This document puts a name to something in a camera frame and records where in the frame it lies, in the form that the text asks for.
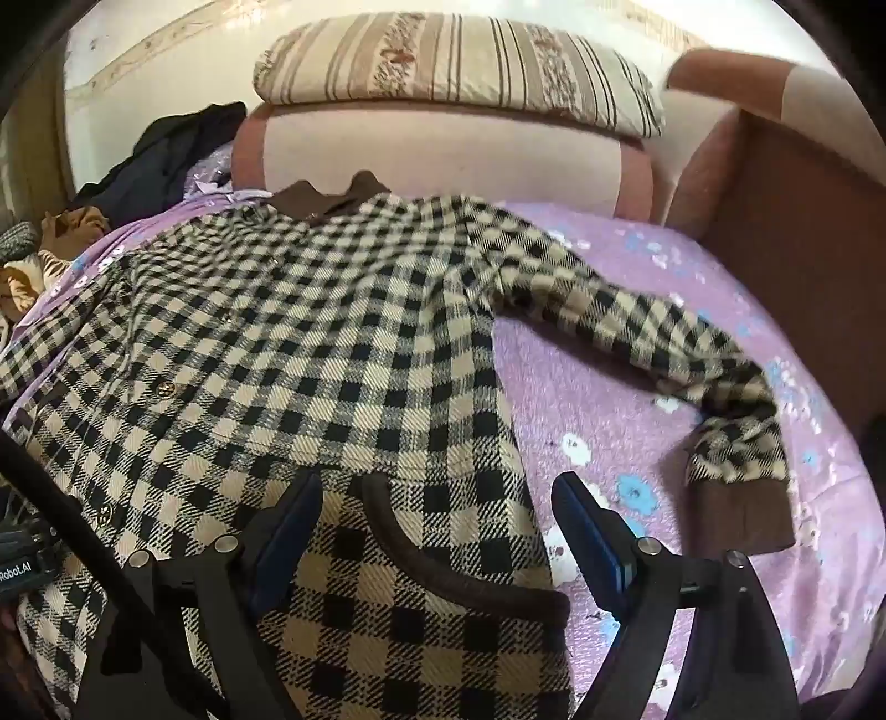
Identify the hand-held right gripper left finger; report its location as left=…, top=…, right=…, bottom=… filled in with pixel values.
left=76, top=472, right=326, bottom=720

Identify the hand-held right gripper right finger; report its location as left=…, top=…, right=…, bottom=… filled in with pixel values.
left=550, top=472, right=804, bottom=720

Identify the black beige checkered coat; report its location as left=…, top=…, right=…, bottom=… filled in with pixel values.
left=0, top=173, right=796, bottom=720

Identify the purple floral bedsheet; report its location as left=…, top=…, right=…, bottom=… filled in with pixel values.
left=0, top=148, right=886, bottom=707

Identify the tan patterned cloth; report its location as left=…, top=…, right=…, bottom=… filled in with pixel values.
left=0, top=249, right=70, bottom=326

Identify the grey knit cloth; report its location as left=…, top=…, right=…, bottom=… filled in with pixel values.
left=0, top=222, right=41, bottom=268

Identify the brown cloth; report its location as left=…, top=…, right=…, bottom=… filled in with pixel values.
left=40, top=206, right=112, bottom=257

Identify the brown sofa armrest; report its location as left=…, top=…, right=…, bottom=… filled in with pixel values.
left=654, top=48, right=886, bottom=437

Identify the dark jacket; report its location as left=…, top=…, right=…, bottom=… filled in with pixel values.
left=75, top=101, right=248, bottom=226

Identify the pink sofa back cushion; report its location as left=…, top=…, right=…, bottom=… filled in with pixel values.
left=230, top=100, right=655, bottom=223

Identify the striped floral pillow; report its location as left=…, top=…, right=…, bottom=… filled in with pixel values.
left=253, top=12, right=667, bottom=138

